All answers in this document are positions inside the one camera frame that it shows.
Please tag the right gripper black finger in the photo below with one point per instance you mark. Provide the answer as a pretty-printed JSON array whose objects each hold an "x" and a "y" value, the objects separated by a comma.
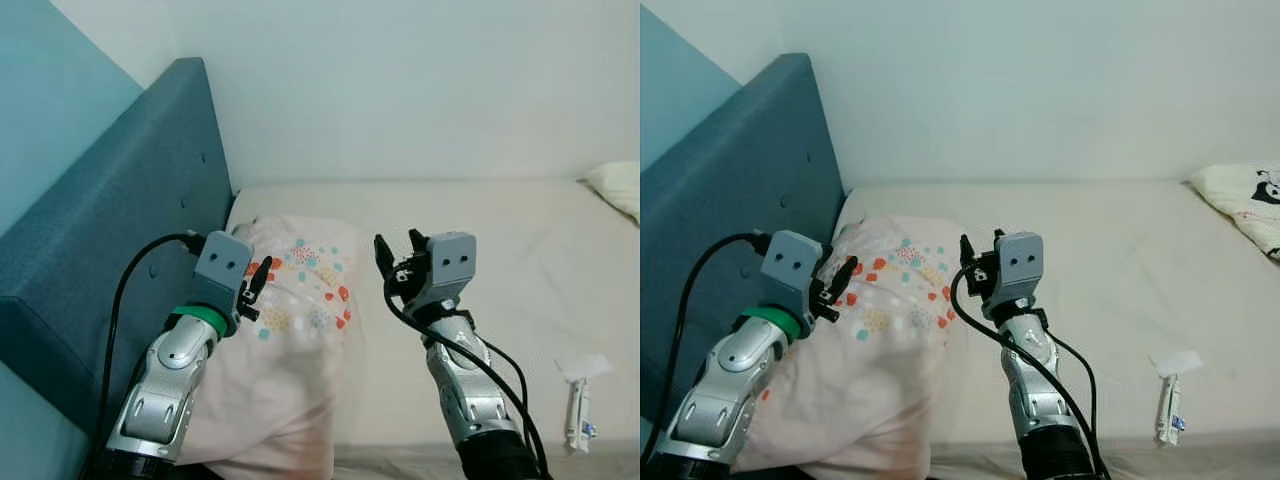
[
  {"x": 967, "y": 254},
  {"x": 385, "y": 258},
  {"x": 998, "y": 240},
  {"x": 418, "y": 245}
]

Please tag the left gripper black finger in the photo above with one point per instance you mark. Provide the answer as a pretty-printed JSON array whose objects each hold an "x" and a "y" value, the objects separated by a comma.
[
  {"x": 846, "y": 278},
  {"x": 262, "y": 278}
]

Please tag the pink pillow with orange spots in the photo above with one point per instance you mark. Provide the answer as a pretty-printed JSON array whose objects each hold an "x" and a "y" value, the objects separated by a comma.
[
  {"x": 280, "y": 380},
  {"x": 870, "y": 390}
]

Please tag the cream cartoon print blanket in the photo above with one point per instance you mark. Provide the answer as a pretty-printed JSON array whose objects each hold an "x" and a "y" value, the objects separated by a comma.
[
  {"x": 1240, "y": 200},
  {"x": 620, "y": 185}
]

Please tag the white squeezed tube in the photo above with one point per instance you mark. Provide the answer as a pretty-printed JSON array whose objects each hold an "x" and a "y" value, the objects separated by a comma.
[
  {"x": 1168, "y": 410},
  {"x": 578, "y": 415}
]

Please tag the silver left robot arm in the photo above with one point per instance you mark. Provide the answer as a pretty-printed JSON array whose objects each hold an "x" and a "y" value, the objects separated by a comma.
[
  {"x": 730, "y": 390},
  {"x": 165, "y": 390}
]

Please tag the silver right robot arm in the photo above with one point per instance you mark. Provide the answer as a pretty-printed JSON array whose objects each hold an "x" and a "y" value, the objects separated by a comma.
[
  {"x": 470, "y": 400},
  {"x": 1035, "y": 400}
]

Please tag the beige sheeted mattress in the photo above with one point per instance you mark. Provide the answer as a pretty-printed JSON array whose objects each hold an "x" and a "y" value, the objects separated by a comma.
[
  {"x": 520, "y": 290},
  {"x": 1120, "y": 280}
]

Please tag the blue padded bed headboard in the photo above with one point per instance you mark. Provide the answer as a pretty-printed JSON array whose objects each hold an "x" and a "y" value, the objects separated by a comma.
[
  {"x": 740, "y": 180},
  {"x": 120, "y": 200}
]

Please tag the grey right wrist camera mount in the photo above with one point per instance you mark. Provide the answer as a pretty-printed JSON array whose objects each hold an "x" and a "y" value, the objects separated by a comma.
[
  {"x": 452, "y": 265},
  {"x": 1020, "y": 265}
]

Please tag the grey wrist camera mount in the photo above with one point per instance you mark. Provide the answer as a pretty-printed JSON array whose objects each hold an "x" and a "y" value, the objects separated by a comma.
[
  {"x": 452, "y": 265},
  {"x": 790, "y": 265},
  {"x": 1020, "y": 265},
  {"x": 222, "y": 265}
]

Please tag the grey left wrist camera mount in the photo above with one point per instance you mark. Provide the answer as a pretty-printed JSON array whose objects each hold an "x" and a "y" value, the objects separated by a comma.
[
  {"x": 222, "y": 265},
  {"x": 790, "y": 265}
]

